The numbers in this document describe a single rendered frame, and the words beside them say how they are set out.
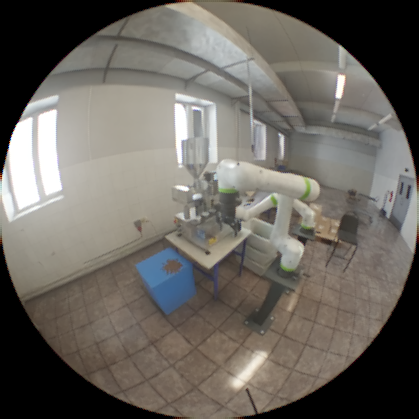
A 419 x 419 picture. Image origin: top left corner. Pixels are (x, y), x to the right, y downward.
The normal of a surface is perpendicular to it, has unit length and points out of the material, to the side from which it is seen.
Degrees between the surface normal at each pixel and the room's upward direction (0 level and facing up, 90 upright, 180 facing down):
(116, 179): 90
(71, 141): 90
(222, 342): 0
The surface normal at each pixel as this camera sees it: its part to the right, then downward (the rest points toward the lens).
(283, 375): -0.03, -0.92
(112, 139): 0.73, 0.25
